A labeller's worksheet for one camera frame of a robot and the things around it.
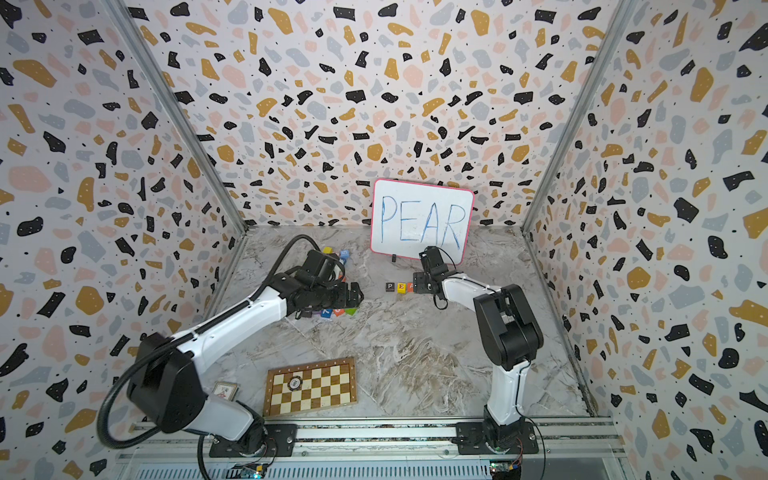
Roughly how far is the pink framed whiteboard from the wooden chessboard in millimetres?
487

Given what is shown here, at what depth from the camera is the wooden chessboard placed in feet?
2.56

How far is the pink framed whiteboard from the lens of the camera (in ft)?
3.43
